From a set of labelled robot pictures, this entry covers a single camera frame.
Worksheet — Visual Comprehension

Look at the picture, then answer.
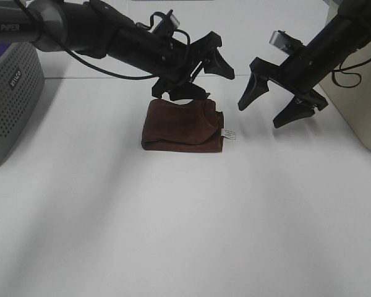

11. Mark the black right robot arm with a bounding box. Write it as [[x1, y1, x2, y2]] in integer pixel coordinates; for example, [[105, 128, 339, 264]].
[[238, 1, 371, 128]]

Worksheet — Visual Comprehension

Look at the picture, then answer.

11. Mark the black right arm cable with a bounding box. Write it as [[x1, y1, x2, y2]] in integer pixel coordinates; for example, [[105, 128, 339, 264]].
[[332, 32, 371, 89]]

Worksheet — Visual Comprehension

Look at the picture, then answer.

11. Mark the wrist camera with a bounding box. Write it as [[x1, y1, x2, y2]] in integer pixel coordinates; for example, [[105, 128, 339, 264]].
[[269, 30, 303, 55], [150, 10, 180, 35]]

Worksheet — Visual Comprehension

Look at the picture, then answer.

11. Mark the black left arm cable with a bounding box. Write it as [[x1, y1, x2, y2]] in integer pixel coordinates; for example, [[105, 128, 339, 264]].
[[14, 0, 192, 82]]

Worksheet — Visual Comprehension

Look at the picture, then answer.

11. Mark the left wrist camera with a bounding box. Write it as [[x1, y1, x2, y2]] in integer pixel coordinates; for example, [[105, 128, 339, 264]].
[[150, 10, 180, 35]]

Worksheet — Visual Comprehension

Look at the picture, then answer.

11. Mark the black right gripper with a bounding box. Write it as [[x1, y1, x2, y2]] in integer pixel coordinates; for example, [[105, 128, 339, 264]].
[[237, 16, 364, 129]]

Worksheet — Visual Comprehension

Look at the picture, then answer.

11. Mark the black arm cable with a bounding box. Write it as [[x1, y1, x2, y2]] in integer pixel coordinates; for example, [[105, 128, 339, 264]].
[[14, 0, 192, 82], [332, 32, 371, 89]]

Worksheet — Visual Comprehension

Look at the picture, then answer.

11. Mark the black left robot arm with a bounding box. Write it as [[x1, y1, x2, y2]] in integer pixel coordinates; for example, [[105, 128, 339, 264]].
[[0, 1, 234, 101]]

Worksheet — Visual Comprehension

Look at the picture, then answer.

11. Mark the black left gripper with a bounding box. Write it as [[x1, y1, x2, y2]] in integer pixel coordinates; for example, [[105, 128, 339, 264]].
[[107, 28, 235, 101]]

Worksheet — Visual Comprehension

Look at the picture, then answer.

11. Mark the brown towel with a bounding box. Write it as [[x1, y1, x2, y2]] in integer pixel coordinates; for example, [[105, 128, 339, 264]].
[[141, 99, 236, 153]]

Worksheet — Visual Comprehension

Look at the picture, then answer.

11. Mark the grey perforated laundry basket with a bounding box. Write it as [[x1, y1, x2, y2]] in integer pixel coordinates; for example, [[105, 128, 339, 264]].
[[0, 43, 45, 165]]

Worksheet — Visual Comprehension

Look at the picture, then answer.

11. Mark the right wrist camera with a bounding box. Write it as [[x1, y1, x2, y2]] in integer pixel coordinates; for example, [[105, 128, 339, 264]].
[[269, 30, 303, 55]]

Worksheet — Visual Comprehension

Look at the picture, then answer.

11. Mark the beige storage bin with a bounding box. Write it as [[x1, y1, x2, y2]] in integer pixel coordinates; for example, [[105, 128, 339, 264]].
[[315, 0, 371, 155]]

